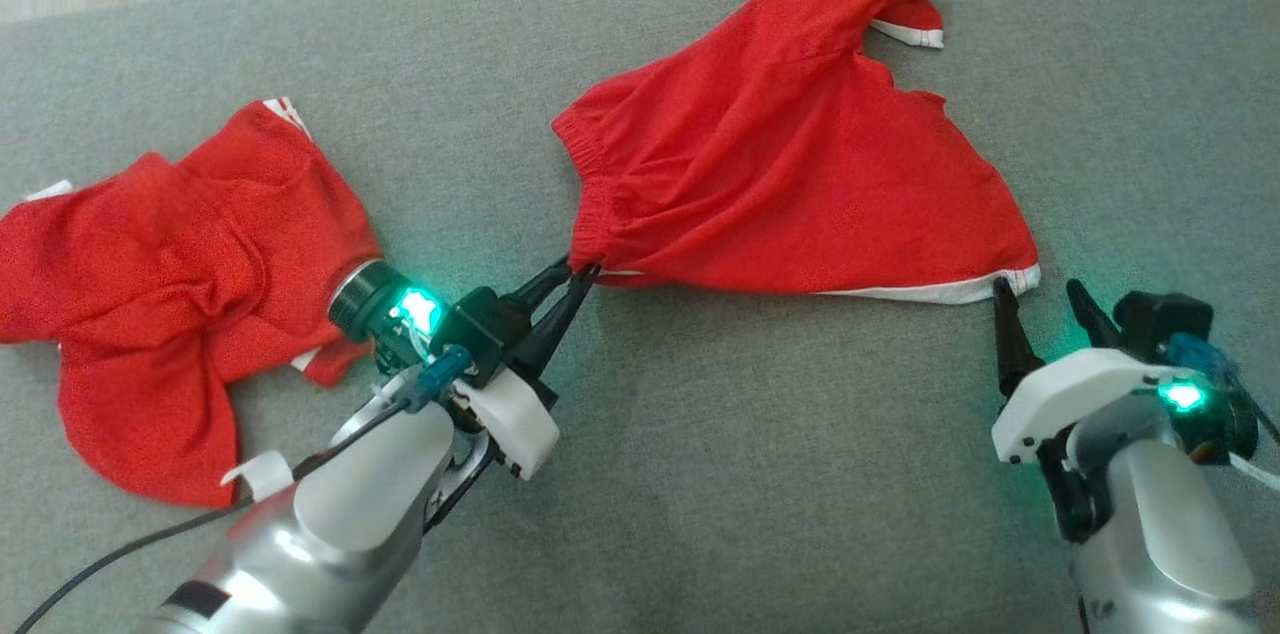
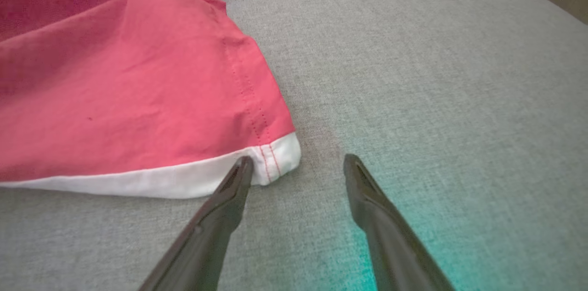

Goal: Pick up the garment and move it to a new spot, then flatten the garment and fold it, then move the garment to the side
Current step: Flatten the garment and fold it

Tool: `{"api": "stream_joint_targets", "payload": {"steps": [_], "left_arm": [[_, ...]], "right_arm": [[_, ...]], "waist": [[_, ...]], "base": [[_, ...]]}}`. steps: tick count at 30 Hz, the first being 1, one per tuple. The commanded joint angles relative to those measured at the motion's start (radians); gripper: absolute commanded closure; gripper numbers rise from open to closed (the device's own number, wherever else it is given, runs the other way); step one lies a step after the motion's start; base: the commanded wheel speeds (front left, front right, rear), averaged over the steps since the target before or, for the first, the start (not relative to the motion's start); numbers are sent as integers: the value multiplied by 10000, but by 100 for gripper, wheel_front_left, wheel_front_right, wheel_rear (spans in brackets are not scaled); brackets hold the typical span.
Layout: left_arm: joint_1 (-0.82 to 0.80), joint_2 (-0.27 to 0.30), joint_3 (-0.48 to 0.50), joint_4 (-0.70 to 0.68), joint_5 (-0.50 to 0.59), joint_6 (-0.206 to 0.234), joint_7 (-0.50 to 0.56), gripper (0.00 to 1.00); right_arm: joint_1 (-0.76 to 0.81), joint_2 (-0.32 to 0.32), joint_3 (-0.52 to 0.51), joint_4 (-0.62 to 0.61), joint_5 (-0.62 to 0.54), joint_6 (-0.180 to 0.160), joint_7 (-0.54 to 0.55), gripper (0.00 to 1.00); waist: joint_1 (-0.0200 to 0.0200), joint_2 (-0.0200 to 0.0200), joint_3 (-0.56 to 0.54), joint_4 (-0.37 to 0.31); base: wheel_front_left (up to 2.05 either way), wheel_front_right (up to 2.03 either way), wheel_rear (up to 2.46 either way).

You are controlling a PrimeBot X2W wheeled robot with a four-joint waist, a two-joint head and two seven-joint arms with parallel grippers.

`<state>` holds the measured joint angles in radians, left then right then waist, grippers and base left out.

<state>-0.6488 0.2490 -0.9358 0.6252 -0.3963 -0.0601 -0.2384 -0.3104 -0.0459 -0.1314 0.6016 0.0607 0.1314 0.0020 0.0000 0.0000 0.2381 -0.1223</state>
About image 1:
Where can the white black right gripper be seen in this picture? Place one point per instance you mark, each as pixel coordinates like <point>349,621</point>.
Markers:
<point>1070,394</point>

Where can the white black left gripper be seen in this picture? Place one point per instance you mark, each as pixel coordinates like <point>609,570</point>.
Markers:
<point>510,424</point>

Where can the red basketball shorts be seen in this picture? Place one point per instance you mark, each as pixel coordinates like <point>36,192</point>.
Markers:
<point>780,164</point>

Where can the red white basketball jersey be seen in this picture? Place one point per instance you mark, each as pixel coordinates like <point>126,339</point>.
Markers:
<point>150,264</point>

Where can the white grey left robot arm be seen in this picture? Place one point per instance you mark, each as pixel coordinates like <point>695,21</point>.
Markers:
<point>330,524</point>

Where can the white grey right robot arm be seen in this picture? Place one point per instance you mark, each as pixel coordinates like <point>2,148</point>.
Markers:
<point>1170,554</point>

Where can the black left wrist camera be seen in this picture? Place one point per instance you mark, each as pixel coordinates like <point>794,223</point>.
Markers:
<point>480,329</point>

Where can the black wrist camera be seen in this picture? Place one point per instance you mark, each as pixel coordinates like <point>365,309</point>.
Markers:
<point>1165,324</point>
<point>480,329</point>

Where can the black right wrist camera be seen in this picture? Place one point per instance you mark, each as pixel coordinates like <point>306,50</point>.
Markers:
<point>1165,324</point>

